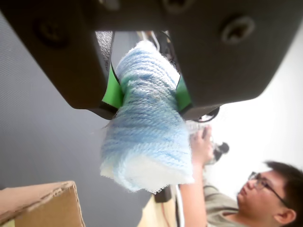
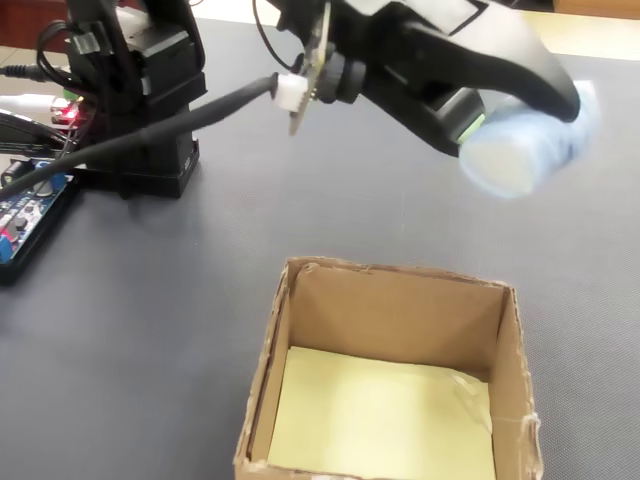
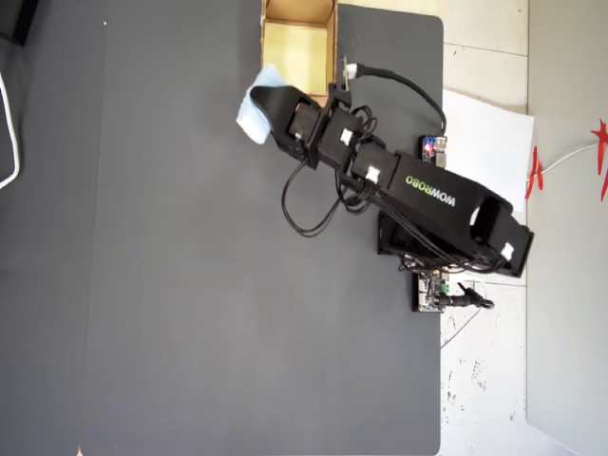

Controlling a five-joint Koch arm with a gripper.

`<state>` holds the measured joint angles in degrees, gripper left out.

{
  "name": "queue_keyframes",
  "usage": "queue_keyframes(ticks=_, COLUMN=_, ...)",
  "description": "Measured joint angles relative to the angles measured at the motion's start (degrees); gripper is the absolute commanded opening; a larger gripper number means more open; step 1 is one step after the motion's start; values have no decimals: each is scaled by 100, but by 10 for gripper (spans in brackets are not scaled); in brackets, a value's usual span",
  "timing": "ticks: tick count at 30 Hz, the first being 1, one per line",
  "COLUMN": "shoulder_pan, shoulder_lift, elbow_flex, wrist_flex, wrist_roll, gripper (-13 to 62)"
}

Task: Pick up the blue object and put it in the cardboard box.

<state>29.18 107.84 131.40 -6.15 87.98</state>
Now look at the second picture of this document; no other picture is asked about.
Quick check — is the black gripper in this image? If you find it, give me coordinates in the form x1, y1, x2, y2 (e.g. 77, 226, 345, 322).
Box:
319, 0, 582, 160

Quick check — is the light blue yarn-wrapped block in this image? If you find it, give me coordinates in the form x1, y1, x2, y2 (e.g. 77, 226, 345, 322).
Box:
458, 78, 601, 202

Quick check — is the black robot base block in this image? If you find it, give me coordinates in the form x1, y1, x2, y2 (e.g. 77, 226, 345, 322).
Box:
73, 130, 202, 200

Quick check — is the open brown cardboard box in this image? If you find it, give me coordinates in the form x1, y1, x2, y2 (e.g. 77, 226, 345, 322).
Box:
232, 255, 544, 480

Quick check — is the pale yellow paper sheet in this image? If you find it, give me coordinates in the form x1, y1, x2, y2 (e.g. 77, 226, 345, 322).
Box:
267, 345, 498, 480

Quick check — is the small board with red LED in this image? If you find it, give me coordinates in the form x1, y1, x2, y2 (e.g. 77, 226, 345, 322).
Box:
49, 94, 86, 127

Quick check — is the blue controller circuit board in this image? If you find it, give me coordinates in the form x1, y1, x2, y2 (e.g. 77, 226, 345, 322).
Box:
0, 157, 72, 266

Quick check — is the black camera circuit board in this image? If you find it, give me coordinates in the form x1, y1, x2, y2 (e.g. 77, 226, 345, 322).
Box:
288, 0, 335, 138

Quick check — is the thin black servo wire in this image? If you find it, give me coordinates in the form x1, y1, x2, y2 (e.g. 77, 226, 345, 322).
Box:
251, 0, 307, 72

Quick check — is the thick black camera cable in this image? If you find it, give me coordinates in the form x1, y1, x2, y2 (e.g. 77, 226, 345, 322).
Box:
0, 72, 309, 202

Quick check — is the thin black wire bundle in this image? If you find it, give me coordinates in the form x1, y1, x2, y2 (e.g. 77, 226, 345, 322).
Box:
37, 19, 126, 166

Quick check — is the white cable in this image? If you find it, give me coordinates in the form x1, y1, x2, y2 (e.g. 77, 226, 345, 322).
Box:
0, 92, 57, 112

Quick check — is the black barrel plug cable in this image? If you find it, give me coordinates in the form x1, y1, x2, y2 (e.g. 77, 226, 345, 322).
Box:
0, 63, 54, 82

